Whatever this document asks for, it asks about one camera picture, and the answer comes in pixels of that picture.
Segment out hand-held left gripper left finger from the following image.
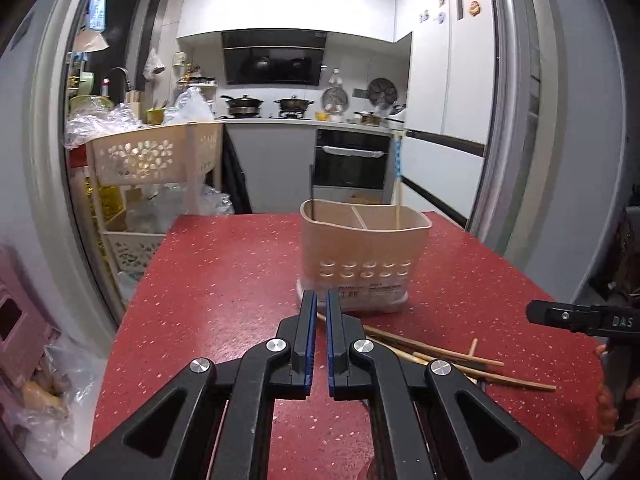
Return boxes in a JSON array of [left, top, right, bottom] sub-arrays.
[[62, 289, 318, 480]]

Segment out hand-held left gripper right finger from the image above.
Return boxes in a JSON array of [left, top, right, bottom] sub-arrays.
[[325, 287, 583, 480]]

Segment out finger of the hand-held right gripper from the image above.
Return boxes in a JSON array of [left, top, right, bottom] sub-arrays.
[[526, 300, 609, 337]]

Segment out beige plastic utensil holder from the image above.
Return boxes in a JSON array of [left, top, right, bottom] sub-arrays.
[[298, 199, 433, 315]]

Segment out blue patterned chopstick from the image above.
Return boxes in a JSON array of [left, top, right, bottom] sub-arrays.
[[391, 131, 404, 231]]

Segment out person's right hand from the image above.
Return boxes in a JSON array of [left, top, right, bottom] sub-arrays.
[[594, 344, 621, 437]]

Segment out grey base cabinets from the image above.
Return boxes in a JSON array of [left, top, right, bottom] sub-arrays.
[[224, 122, 319, 214]]

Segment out black built-in oven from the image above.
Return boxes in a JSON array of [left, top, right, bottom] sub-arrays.
[[311, 128, 391, 192]]

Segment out dark hanging cloth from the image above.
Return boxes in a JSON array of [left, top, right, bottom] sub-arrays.
[[221, 127, 254, 215]]

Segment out clear plastic bags in cart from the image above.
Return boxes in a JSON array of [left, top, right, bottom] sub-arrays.
[[125, 184, 236, 235]]

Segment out dark pot with lid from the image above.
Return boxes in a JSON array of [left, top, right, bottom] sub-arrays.
[[274, 95, 315, 119]]

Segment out round metal steamer rack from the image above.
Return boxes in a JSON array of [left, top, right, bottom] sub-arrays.
[[321, 86, 349, 112]]

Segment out yellow packet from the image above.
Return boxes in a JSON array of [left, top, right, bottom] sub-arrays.
[[89, 179, 127, 243]]

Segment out white refrigerator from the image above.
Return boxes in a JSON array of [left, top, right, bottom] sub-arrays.
[[392, 0, 503, 228]]

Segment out beige plastic basket cart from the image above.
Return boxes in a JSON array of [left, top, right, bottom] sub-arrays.
[[86, 121, 224, 273]]

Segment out black wok with lid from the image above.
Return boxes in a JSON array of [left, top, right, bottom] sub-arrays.
[[221, 93, 265, 117]]

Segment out round dark egg pan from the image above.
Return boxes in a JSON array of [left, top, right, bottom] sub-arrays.
[[368, 78, 398, 107]]

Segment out plastic bag with food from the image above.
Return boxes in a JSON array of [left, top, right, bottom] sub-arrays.
[[5, 342, 98, 443]]

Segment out black range hood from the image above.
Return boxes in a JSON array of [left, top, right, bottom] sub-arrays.
[[221, 30, 329, 86]]

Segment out pink plastic stool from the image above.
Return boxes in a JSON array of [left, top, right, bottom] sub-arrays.
[[0, 246, 53, 388]]

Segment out spice rack with bottles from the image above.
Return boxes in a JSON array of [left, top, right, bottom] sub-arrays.
[[176, 51, 219, 87]]

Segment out crumpled clear plastic bag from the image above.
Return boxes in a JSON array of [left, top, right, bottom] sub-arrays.
[[64, 104, 148, 150]]

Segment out hanging white plastic bag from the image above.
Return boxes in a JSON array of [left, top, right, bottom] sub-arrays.
[[143, 49, 166, 81]]

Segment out green colander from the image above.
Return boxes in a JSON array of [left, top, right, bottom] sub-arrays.
[[69, 95, 115, 117]]

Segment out curved kitchen faucet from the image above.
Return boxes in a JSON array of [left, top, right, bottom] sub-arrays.
[[104, 66, 132, 103]]

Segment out blue packet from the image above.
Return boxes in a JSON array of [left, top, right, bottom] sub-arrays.
[[89, 0, 109, 32]]

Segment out grey door frame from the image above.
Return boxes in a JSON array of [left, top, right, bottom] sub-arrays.
[[30, 0, 628, 346]]

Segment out white wall cabinets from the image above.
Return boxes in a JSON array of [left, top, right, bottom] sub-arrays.
[[176, 0, 412, 45]]

